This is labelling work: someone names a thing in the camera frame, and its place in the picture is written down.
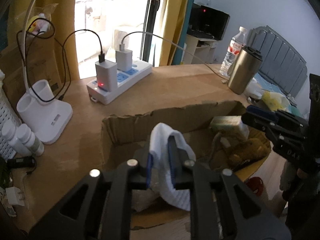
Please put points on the white pill bottle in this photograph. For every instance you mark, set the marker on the white pill bottle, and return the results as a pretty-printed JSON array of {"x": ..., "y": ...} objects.
[
  {"x": 30, "y": 140},
  {"x": 9, "y": 133}
]

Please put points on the yellow curtain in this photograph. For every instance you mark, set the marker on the yellow curtain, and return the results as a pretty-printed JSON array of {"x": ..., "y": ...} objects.
[
  {"x": 172, "y": 20},
  {"x": 63, "y": 20}
]

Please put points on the teal curtain right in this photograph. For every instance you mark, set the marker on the teal curtain right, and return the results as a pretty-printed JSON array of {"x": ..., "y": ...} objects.
[{"x": 178, "y": 53}]

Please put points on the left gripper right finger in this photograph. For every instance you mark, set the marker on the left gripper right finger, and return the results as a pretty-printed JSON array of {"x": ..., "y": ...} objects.
[{"x": 221, "y": 205}]

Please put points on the white plastic basket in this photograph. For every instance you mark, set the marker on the white plastic basket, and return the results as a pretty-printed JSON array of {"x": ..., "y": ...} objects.
[{"x": 7, "y": 152}]

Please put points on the yellow plastic bag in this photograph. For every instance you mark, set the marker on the yellow plastic bag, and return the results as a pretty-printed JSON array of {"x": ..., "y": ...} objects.
[{"x": 275, "y": 101}]

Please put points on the brown fuzzy scrubber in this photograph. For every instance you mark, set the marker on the brown fuzzy scrubber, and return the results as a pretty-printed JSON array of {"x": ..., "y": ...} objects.
[{"x": 238, "y": 156}]

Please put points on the black computer monitor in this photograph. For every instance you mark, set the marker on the black computer monitor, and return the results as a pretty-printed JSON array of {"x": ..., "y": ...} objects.
[{"x": 206, "y": 22}]

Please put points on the steel tumbler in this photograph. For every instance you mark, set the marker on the steel tumbler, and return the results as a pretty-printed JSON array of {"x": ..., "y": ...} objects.
[{"x": 242, "y": 70}]

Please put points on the red plush ball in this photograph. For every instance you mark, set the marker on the red plush ball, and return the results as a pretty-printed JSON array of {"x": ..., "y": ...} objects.
[{"x": 255, "y": 184}]

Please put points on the brown cardboard box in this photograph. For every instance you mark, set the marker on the brown cardboard box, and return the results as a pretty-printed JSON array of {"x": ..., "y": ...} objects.
[{"x": 122, "y": 136}]

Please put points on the white power strip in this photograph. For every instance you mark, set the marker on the white power strip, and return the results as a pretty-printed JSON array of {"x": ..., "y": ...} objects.
[{"x": 125, "y": 80}]

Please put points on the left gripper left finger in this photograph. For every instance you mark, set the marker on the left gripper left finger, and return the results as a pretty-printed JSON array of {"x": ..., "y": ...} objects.
[{"x": 100, "y": 207}]

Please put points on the white charger with black cable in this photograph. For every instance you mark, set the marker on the white charger with black cable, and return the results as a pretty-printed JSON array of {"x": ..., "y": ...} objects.
[{"x": 106, "y": 74}]

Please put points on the white desk lamp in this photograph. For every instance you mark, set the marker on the white desk lamp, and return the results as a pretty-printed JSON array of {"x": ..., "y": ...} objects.
[{"x": 45, "y": 115}]

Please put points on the yellow curtain left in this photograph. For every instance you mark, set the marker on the yellow curtain left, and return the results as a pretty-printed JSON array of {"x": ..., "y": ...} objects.
[{"x": 63, "y": 20}]

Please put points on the white plastic food container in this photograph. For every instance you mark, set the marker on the white plastic food container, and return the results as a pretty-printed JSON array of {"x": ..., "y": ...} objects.
[{"x": 254, "y": 90}]

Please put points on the yellow curtain right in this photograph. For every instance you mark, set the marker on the yellow curtain right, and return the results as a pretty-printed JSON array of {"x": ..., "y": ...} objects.
[{"x": 172, "y": 20}]

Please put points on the small white plug adapter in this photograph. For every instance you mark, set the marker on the small white plug adapter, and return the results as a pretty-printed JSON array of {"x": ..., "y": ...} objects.
[{"x": 15, "y": 196}]

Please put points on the clear water bottle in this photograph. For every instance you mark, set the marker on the clear water bottle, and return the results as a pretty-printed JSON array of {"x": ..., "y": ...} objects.
[{"x": 237, "y": 42}]

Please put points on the grey padded headboard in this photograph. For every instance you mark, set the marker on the grey padded headboard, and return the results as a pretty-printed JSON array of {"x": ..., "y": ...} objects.
[{"x": 282, "y": 64}]

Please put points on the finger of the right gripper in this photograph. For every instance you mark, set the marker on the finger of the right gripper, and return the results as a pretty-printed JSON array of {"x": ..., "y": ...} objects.
[
  {"x": 260, "y": 109},
  {"x": 274, "y": 132}
]

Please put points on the blue patterned bed blanket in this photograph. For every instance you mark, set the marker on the blue patterned bed blanket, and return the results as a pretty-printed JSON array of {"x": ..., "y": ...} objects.
[{"x": 273, "y": 88}]

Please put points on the white cloth towel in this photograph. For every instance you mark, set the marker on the white cloth towel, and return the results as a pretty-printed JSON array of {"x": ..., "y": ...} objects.
[{"x": 159, "y": 150}]

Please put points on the white computer desk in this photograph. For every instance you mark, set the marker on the white computer desk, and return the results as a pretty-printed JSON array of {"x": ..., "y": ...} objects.
[{"x": 198, "y": 50}]

